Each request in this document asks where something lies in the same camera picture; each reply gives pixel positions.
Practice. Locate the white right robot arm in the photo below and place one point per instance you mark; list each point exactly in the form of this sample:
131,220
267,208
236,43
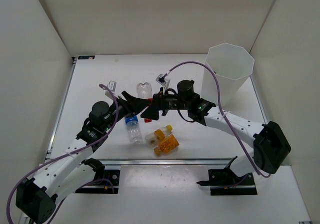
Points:
265,145

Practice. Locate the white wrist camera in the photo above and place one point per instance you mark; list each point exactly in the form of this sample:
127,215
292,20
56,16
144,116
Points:
163,81
112,86

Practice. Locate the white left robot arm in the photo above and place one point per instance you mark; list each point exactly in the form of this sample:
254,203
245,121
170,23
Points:
37,196

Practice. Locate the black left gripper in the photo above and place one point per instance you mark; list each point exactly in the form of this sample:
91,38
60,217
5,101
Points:
133,105

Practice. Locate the red label coke bottle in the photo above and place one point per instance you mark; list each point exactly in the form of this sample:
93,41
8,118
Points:
144,91

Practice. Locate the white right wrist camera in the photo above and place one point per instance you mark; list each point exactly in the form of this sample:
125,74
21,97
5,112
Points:
163,81

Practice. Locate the orange label juice bottle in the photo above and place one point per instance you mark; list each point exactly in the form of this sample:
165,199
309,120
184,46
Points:
167,145

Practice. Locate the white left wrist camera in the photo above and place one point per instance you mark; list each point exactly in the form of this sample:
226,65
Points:
112,86

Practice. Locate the clear bottle yellow cap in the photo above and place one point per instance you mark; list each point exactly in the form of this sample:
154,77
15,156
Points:
153,139

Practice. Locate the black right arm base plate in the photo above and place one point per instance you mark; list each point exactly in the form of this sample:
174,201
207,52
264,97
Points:
223,183

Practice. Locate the aluminium table edge rail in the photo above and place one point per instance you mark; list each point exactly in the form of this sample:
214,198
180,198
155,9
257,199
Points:
118,162

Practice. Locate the blue label water bottle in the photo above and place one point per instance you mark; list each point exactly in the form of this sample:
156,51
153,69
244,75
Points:
133,130

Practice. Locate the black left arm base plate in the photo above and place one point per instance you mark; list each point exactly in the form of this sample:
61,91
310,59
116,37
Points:
105,181

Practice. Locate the white octagonal bin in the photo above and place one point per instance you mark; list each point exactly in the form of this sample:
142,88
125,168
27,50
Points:
232,66

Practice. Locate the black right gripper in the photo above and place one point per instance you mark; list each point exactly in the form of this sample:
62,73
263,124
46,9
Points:
153,110

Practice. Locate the small dark table sticker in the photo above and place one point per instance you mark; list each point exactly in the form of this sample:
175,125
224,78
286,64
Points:
86,57

